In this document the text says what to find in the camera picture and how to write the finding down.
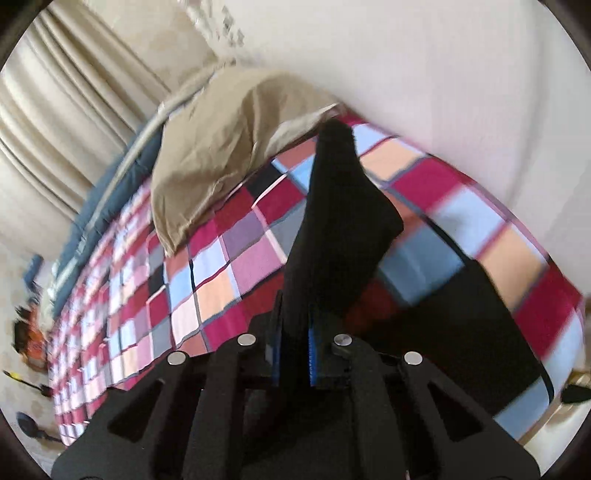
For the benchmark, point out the orange and black box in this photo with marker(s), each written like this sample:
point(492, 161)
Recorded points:
point(30, 341)

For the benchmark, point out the beige pillow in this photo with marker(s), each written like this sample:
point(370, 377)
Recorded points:
point(207, 147)

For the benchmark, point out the black pants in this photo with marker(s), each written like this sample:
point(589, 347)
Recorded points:
point(337, 221)

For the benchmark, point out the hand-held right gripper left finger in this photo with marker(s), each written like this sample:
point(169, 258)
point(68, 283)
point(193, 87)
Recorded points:
point(275, 353)

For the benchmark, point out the white carved headboard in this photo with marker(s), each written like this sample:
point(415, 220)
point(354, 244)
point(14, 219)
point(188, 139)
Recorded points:
point(438, 83)

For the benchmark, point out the dark blue quilt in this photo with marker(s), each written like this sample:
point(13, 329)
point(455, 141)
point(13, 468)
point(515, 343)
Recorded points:
point(111, 184)

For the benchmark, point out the plaid bed sheet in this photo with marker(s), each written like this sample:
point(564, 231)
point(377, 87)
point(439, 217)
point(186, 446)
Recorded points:
point(221, 277)

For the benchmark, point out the black and yellow tool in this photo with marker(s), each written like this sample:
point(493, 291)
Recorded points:
point(18, 378)

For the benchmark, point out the group of dark stickers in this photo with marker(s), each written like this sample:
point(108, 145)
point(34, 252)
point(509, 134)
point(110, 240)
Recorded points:
point(231, 32)

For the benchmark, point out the beige curtain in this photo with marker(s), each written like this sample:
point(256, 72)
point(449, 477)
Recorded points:
point(60, 92)

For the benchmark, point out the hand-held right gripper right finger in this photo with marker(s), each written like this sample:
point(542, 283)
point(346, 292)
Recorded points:
point(313, 355)

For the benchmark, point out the black object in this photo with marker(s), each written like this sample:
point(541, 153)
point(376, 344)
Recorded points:
point(577, 394)

